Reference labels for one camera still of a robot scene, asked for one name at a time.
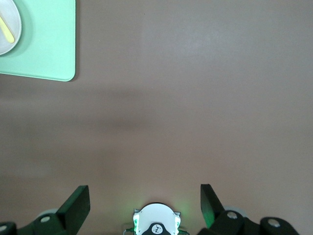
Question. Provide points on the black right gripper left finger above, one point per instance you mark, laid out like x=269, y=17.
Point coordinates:
x=73, y=210

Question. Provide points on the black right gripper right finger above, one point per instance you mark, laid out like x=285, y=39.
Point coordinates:
x=212, y=210

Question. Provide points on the yellow plastic fork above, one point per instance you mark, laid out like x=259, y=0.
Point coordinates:
x=7, y=33

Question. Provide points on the white speckled round plate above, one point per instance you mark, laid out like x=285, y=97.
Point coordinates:
x=12, y=14

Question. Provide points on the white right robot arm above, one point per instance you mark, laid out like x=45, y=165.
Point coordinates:
x=156, y=215

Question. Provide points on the mint green rectangular tray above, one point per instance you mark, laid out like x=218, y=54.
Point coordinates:
x=49, y=36

